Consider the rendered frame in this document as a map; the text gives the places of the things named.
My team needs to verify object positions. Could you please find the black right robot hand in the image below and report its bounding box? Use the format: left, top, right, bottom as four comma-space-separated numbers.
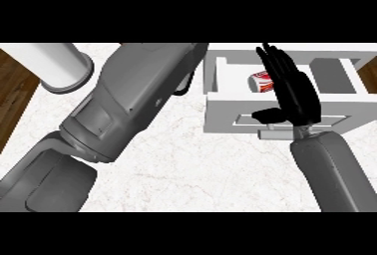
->
249, 43, 322, 127

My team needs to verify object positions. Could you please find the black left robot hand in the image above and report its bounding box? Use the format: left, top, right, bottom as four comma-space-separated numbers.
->
172, 70, 193, 97

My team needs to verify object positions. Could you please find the red and white can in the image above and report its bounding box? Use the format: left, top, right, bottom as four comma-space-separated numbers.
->
246, 70, 276, 94

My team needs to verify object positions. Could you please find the white open drawer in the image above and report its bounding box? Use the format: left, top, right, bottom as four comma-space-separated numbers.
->
200, 55, 377, 101

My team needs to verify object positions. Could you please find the white cabinet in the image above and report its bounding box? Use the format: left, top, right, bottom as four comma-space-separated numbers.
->
206, 43, 377, 67

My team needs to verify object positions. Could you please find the white cylinder with grey rim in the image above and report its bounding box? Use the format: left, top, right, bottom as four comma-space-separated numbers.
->
0, 43, 95, 96

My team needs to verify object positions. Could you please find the white drawer front with handle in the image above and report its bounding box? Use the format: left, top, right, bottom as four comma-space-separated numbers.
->
202, 92, 377, 141

